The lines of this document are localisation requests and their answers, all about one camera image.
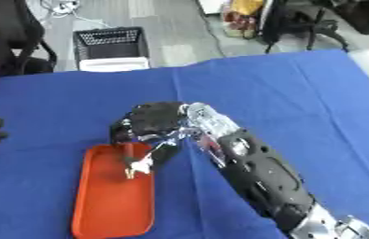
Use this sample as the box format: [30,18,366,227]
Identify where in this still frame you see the white cable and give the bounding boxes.
[38,0,119,29]

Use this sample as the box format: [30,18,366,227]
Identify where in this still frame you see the black chair base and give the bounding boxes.
[261,0,351,54]

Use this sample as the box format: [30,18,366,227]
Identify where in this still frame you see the black mesh basket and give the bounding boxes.
[71,26,151,73]

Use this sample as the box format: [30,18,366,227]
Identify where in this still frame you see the yellow and red bag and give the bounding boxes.
[220,0,266,39]

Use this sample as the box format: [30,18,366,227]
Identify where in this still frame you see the black cable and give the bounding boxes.
[193,0,229,58]

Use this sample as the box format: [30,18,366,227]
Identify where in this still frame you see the orange plastic tray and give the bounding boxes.
[71,143,157,239]

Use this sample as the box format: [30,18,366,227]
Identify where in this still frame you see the small silver tool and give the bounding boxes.
[121,154,155,180]

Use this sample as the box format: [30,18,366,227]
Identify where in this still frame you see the black office chair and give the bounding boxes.
[0,0,59,77]

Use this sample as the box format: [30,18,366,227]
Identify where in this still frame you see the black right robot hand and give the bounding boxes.
[106,101,191,167]

